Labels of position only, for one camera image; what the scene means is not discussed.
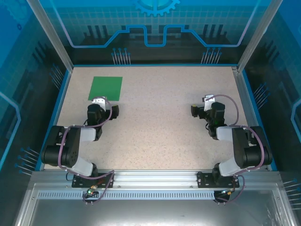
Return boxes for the green square paper sheet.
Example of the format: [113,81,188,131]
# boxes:
[88,76,123,101]

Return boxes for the metal tray panel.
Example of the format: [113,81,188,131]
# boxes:
[13,183,298,226]

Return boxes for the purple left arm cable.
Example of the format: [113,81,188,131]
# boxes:
[57,96,116,206]

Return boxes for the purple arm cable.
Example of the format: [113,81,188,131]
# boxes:
[204,94,266,206]
[57,96,116,206]

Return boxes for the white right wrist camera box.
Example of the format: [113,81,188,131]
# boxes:
[202,94,216,112]

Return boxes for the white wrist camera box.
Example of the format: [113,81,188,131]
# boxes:
[90,96,111,111]
[202,94,216,112]

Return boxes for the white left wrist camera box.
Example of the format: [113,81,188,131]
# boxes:
[90,96,111,111]

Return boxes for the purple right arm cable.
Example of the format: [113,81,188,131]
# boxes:
[204,94,266,206]

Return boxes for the aluminium side rail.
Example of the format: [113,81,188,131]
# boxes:
[231,66,269,170]

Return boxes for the blue table border frame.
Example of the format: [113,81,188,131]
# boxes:
[34,63,278,172]

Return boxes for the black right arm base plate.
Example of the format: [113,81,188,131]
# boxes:
[197,171,240,188]

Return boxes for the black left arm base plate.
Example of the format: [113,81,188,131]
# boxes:
[71,172,115,188]

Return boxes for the aluminium mounting rail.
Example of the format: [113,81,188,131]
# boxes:
[30,169,282,189]

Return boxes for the slotted grey cable duct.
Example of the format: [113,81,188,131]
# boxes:
[37,191,216,201]

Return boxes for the aluminium frame post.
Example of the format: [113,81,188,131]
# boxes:
[25,0,74,71]
[236,0,284,73]

